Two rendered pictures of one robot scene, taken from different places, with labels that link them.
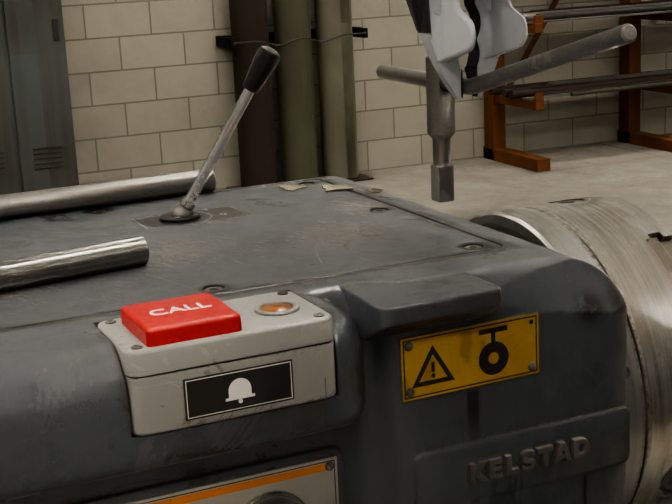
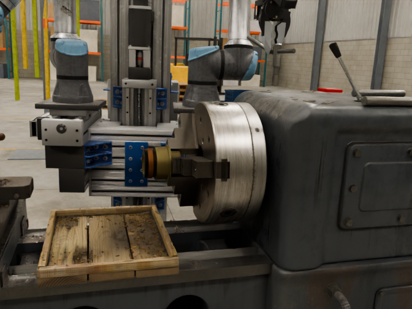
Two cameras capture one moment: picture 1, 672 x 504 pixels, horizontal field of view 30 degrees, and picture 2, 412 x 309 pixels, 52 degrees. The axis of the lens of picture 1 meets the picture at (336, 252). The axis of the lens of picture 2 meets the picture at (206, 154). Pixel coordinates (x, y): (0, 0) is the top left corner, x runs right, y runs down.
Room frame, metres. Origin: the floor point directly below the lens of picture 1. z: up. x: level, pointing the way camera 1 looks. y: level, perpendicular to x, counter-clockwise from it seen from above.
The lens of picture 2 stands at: (2.20, -0.10, 1.34)
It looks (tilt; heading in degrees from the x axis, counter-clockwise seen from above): 13 degrees down; 188
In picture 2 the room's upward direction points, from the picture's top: 3 degrees clockwise
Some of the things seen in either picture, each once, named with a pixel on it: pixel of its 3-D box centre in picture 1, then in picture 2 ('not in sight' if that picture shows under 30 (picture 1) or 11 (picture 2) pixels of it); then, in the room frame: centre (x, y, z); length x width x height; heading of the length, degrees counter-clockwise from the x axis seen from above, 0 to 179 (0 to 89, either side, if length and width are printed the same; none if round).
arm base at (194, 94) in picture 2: not in sight; (202, 93); (0.55, -0.36, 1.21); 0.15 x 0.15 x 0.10
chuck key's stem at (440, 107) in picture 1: (441, 128); (276, 65); (0.97, -0.09, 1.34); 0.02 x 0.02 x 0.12
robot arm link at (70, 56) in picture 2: not in sight; (72, 56); (0.67, -0.85, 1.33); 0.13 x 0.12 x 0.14; 35
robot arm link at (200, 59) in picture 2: not in sight; (205, 62); (0.55, -0.36, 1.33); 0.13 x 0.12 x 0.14; 107
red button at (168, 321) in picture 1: (180, 324); (329, 91); (0.74, 0.10, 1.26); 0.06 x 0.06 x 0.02; 24
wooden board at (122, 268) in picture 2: not in sight; (107, 238); (1.24, -0.48, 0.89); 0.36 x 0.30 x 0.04; 24
